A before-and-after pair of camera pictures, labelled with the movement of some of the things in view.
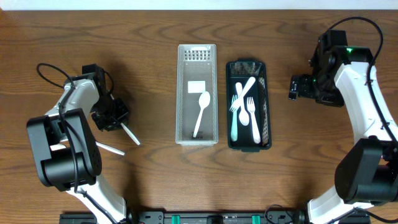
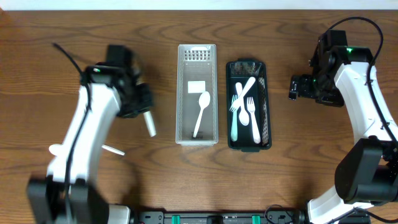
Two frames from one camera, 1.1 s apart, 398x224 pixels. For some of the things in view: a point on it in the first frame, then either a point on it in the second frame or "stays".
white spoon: [57, 147] stays
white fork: [237, 103] stays
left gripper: [112, 117] -> [140, 101]
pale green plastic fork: [234, 129] stays
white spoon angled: [137, 142] -> [150, 123]
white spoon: [204, 101] stays
